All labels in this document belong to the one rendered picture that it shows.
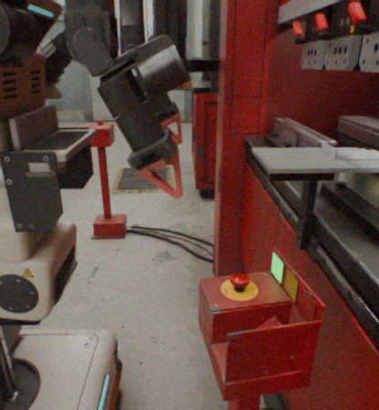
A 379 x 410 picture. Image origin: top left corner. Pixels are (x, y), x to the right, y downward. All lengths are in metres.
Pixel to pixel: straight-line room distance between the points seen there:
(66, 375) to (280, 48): 1.47
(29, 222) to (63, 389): 0.65
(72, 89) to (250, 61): 6.75
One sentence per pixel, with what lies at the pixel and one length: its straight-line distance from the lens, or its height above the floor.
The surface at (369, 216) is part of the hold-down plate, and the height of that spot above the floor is 0.91.
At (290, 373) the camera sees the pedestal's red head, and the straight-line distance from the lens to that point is 0.68.
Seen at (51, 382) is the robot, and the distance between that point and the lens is 1.27.
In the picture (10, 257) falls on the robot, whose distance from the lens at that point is 0.82.
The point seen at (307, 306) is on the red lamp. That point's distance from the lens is 0.64.
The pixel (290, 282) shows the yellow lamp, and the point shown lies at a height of 0.82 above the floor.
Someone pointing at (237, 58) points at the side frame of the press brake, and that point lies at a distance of 1.62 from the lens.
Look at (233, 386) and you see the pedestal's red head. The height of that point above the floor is 0.70.
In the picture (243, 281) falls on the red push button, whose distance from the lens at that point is 0.68.
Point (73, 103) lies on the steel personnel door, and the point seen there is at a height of 0.39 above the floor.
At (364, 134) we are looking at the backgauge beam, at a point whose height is 0.95.
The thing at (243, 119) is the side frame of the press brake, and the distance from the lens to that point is 1.64.
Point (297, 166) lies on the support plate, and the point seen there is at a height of 1.00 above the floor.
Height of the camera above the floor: 1.19
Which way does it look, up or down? 23 degrees down
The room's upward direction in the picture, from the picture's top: straight up
